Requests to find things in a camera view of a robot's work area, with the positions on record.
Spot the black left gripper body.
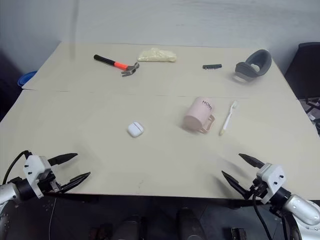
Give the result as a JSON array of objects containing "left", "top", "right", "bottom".
[{"left": 37, "top": 170, "right": 64, "bottom": 195}]

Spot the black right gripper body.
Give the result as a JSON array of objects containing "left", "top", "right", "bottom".
[{"left": 246, "top": 175, "right": 270, "bottom": 201}]

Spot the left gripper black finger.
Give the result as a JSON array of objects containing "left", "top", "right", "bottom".
[
  {"left": 47, "top": 152, "right": 79, "bottom": 167},
  {"left": 59, "top": 171, "right": 92, "bottom": 194}
]

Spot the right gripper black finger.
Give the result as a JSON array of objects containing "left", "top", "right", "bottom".
[
  {"left": 221, "top": 170, "right": 251, "bottom": 201},
  {"left": 238, "top": 153, "right": 266, "bottom": 169}
]

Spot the white toothbrush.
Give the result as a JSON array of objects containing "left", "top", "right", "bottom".
[{"left": 219, "top": 100, "right": 238, "bottom": 137}]

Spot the black white patterned object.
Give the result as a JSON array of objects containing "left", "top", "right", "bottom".
[{"left": 297, "top": 96, "right": 320, "bottom": 137}]

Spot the white earbud case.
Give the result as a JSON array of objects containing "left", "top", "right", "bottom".
[{"left": 127, "top": 120, "right": 145, "bottom": 138}]

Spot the blue bowl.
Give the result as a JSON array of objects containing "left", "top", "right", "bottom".
[{"left": 18, "top": 70, "right": 38, "bottom": 87}]

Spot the black chair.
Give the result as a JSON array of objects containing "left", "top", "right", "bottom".
[{"left": 284, "top": 42, "right": 320, "bottom": 101}]

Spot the orange black claw hammer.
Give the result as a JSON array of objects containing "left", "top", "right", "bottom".
[{"left": 93, "top": 54, "right": 140, "bottom": 78}]

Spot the pale yellow plastic bag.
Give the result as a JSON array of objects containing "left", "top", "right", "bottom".
[{"left": 136, "top": 47, "right": 179, "bottom": 63}]

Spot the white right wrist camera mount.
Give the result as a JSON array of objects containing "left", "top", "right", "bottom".
[{"left": 255, "top": 162, "right": 286, "bottom": 204}]

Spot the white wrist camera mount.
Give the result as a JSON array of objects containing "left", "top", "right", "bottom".
[
  {"left": 255, "top": 162, "right": 286, "bottom": 204},
  {"left": 22, "top": 154, "right": 53, "bottom": 200}
]

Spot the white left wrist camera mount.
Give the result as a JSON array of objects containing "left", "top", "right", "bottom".
[{"left": 22, "top": 154, "right": 53, "bottom": 200}]

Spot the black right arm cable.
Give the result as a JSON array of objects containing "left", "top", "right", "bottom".
[{"left": 251, "top": 193, "right": 273, "bottom": 240}]

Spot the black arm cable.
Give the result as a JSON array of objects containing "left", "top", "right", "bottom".
[
  {"left": 0, "top": 150, "right": 33, "bottom": 186},
  {"left": 251, "top": 193, "right": 273, "bottom": 240}
]

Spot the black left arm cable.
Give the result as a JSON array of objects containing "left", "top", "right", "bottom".
[{"left": 0, "top": 150, "right": 33, "bottom": 186}]

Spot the pink cup with handle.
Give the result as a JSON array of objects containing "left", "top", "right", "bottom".
[{"left": 181, "top": 96, "right": 216, "bottom": 134}]

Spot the grey headset with strap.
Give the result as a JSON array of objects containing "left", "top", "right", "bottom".
[{"left": 231, "top": 48, "right": 273, "bottom": 86}]

